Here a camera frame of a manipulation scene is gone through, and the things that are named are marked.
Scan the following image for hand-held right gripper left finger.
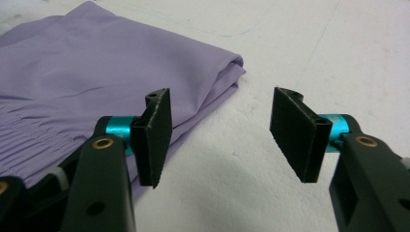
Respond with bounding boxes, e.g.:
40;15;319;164
61;87;173;232

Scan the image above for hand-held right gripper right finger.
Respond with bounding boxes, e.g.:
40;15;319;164
269;86;410;232

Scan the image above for purple shorts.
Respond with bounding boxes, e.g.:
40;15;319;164
0;0;248;201

